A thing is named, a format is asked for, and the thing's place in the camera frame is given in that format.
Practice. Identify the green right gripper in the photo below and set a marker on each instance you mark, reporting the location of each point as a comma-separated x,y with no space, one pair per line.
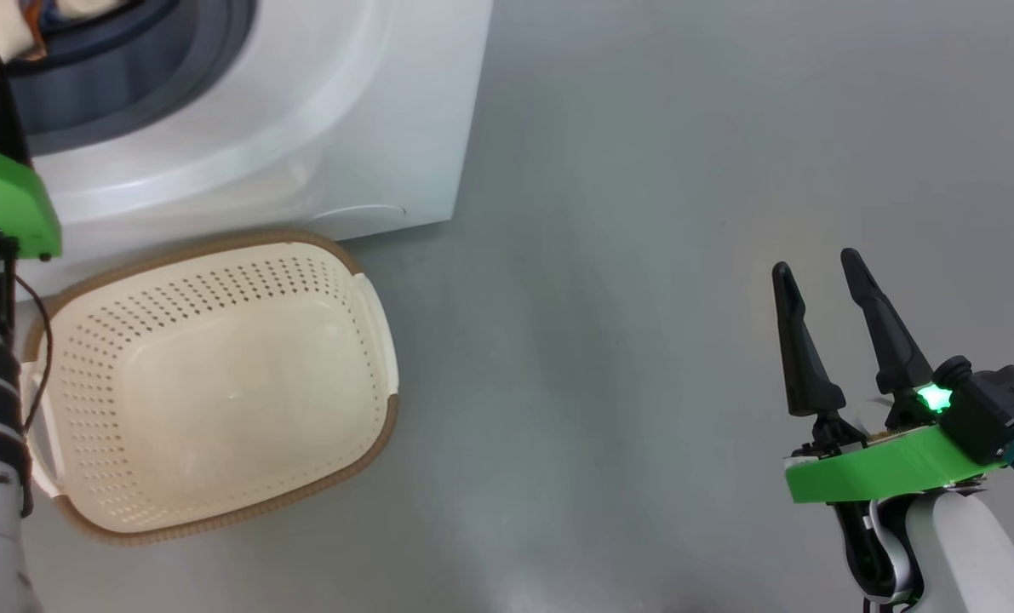
881,468

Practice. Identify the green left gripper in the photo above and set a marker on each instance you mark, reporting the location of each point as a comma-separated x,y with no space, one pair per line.
4,200

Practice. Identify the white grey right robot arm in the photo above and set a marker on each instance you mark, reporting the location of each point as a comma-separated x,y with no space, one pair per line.
966,553

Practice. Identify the grey rubber door gasket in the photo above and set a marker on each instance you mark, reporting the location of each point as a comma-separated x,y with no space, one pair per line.
157,77

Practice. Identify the white front-load washing machine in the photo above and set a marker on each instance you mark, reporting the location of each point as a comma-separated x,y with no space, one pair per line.
345,111

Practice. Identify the cream perforated laundry basket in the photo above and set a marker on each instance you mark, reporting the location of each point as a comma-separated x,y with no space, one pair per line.
217,383

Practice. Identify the round filter cover flap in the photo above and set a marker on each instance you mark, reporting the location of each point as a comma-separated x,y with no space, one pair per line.
362,220

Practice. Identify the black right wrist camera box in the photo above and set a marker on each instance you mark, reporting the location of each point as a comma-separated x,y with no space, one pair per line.
996,409

